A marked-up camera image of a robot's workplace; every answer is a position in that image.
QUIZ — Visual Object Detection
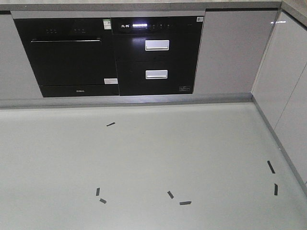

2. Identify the grey cabinet door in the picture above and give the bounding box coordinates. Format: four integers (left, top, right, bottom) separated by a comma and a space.
194, 10, 277, 94

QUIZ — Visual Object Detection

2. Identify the upper silver drawer handle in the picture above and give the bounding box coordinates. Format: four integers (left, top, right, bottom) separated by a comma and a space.
145, 40, 170, 51

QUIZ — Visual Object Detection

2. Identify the black floor tape strip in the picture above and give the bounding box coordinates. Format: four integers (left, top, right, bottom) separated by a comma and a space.
267, 161, 275, 174
274, 184, 278, 196

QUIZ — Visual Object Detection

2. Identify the black built-in sterilizer cabinet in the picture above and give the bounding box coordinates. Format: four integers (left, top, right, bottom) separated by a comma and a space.
111, 16, 203, 96

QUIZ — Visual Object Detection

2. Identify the silver drawer handle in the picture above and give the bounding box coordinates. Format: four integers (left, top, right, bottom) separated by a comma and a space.
145, 70, 168, 80
145, 40, 170, 51

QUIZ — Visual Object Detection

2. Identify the grey side cabinet panel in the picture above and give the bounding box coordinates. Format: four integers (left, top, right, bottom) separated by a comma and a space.
252, 12, 307, 182

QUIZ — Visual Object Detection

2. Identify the lower silver drawer handle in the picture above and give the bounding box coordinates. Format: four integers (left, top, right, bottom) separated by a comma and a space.
145, 70, 168, 80

